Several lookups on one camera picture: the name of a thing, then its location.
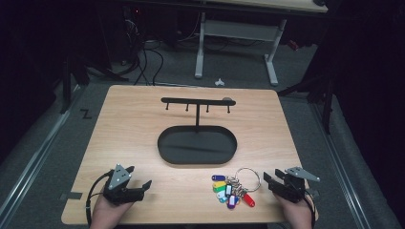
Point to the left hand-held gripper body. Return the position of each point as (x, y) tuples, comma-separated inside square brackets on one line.
[(118, 178)]

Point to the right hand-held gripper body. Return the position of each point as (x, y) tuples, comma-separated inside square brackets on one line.
[(293, 189)]

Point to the black key rack with tray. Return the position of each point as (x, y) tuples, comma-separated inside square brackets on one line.
[(197, 146)]

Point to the person's right hand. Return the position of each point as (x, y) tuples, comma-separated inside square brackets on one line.
[(297, 214)]

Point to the person's left hand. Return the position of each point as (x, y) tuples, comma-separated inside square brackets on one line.
[(106, 214)]

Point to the grey tape strip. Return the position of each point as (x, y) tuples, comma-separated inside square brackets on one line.
[(72, 195), (313, 192)]

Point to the black metal stand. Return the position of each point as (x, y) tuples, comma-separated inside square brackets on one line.
[(326, 105), (66, 86)]

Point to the small white floor object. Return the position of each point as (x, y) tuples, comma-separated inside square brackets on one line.
[(219, 82)]

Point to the small red object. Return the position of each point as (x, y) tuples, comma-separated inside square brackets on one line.
[(293, 45)]

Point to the dark computer tower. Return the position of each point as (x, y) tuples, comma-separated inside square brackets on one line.
[(132, 31)]

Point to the metal floor rail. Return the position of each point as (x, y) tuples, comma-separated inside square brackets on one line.
[(31, 165), (342, 165)]

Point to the white metal desk frame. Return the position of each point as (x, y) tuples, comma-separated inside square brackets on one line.
[(237, 30)]

